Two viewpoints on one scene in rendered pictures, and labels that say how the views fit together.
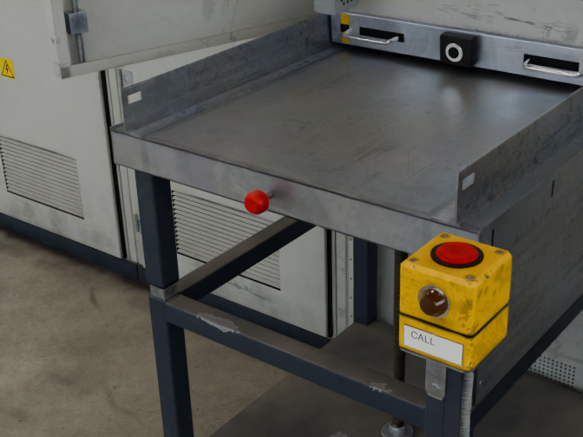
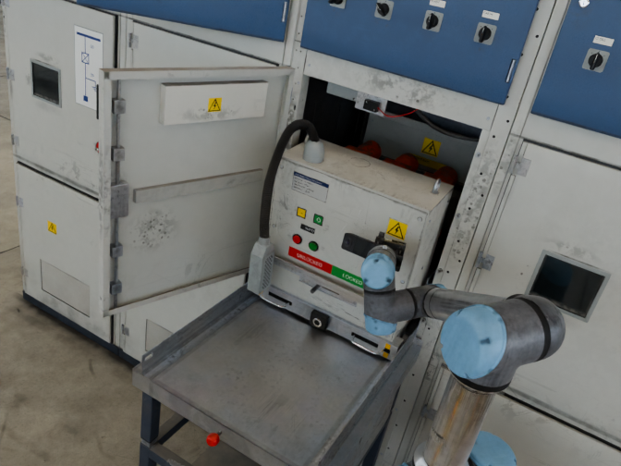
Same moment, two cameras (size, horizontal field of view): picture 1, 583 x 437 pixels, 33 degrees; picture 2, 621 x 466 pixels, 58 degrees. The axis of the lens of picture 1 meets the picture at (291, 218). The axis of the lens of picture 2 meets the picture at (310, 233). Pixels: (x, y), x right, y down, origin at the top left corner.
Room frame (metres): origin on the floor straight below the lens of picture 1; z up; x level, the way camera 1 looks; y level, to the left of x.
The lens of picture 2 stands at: (0.15, 0.15, 1.96)
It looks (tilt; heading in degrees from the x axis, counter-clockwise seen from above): 27 degrees down; 346
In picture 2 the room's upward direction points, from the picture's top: 11 degrees clockwise
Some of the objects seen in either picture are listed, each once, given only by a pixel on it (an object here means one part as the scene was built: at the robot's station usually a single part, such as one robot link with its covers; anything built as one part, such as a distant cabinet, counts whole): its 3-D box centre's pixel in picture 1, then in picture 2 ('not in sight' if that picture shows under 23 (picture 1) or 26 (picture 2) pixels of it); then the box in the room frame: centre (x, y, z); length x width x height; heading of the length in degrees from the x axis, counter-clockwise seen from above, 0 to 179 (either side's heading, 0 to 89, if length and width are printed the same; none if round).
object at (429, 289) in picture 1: (430, 304); not in sight; (0.78, -0.13, 0.87); 0.03 x 0.01 x 0.03; 52
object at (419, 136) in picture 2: not in sight; (430, 150); (2.21, -0.77, 1.28); 0.58 x 0.02 x 0.19; 52
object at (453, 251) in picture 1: (456, 257); not in sight; (0.81, -0.15, 0.90); 0.04 x 0.04 x 0.02
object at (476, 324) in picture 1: (455, 300); not in sight; (0.81, -0.15, 0.85); 0.08 x 0.08 x 0.10; 52
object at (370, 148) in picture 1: (403, 118); (288, 363); (1.46, -0.18, 0.80); 0.68 x 0.62 x 0.06; 142
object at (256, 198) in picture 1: (260, 199); (214, 437); (1.18, 0.04, 0.79); 0.04 x 0.03 x 0.03; 142
